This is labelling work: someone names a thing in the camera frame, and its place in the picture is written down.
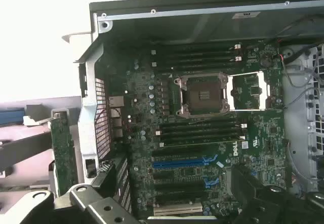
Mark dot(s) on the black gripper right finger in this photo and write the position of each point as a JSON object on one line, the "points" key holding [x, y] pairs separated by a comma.
{"points": [[265, 203]]}

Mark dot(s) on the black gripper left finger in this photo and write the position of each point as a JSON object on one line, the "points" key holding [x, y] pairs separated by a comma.
{"points": [[83, 198]]}

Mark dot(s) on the grey parts rack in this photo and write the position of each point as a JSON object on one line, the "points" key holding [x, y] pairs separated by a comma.
{"points": [[30, 173]]}

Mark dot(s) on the green motherboard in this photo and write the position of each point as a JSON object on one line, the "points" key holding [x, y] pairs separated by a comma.
{"points": [[265, 138]]}

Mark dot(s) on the white expansion slot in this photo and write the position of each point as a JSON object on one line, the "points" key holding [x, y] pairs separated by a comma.
{"points": [[177, 209]]}

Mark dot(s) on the blue expansion slot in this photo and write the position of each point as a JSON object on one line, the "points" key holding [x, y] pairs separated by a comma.
{"points": [[177, 163]]}

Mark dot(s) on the blue disk carrier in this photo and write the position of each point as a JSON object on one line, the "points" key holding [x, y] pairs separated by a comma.
{"points": [[10, 115]]}

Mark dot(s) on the metal socket cover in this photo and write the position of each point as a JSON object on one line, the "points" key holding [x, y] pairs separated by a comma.
{"points": [[264, 90]]}

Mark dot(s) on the perforated metal disk bay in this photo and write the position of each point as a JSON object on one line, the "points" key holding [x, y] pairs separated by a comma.
{"points": [[311, 95]]}

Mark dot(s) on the CPU socket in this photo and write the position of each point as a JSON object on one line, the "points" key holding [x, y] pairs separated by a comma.
{"points": [[205, 95]]}

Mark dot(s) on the open black PC case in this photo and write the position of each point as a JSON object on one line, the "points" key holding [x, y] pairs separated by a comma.
{"points": [[177, 11]]}

